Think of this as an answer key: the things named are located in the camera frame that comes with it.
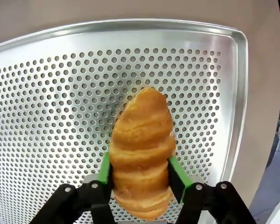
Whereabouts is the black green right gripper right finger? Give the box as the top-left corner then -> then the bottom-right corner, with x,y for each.
168,157 -> 258,224

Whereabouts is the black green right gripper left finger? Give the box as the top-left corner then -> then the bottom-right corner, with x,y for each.
31,152 -> 115,224

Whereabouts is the perforated aluminium baking tray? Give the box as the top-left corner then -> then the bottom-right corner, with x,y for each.
0,19 -> 249,224

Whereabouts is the golden croissant bread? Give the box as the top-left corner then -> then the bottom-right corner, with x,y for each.
110,86 -> 176,221

